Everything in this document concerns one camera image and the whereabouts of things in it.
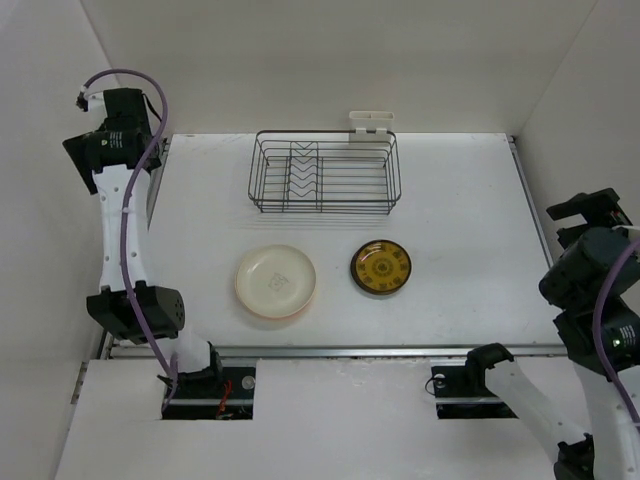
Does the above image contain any pink plastic plate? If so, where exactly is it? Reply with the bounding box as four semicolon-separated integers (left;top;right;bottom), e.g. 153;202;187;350
243;295;316;322

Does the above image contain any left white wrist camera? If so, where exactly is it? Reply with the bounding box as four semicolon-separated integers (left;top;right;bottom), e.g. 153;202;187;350
76;85;105;112

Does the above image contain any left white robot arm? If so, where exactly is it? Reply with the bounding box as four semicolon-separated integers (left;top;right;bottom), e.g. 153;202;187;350
63;88;224;399

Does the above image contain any yellow brown patterned plate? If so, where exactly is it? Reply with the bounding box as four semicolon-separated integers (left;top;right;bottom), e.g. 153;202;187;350
349;239;413;296

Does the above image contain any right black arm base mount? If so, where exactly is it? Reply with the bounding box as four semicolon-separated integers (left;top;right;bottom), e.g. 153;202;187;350
425;365;517;420

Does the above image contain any white plastic cutlery holder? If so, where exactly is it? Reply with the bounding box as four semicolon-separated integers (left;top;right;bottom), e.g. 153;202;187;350
348;110;395;140

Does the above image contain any black wire dish rack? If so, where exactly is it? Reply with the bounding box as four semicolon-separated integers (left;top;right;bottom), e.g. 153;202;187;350
248;129;402;215

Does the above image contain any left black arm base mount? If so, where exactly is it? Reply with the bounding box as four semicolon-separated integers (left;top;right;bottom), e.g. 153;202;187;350
161;366;256;421

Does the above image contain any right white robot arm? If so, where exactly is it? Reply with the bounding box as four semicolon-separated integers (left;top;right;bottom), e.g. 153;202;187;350
463;188;639;479

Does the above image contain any cream white plastic plate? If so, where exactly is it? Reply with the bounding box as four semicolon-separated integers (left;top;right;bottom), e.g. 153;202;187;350
234;244;317;320

